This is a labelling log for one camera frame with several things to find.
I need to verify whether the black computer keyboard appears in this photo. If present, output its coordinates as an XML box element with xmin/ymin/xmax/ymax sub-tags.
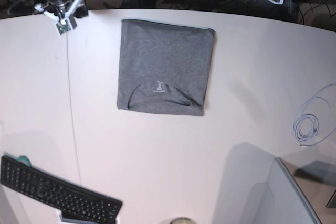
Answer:
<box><xmin>1</xmin><ymin>155</ymin><xmax>122</xmax><ymax>223</ymax></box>

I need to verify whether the round metallic can top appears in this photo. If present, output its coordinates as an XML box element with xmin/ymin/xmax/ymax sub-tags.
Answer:
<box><xmin>169</xmin><ymin>217</ymin><xmax>196</xmax><ymax>224</ymax></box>

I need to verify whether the grey t-shirt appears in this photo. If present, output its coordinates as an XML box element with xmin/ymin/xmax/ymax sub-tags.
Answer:
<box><xmin>117</xmin><ymin>19</ymin><xmax>215</xmax><ymax>116</ymax></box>

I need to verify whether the coiled white cable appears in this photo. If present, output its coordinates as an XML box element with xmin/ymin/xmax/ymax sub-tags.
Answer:
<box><xmin>293</xmin><ymin>84</ymin><xmax>336</xmax><ymax>148</ymax></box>

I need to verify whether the green tape roll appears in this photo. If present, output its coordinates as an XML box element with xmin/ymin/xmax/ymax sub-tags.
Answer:
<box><xmin>16</xmin><ymin>155</ymin><xmax>32</xmax><ymax>167</ymax></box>

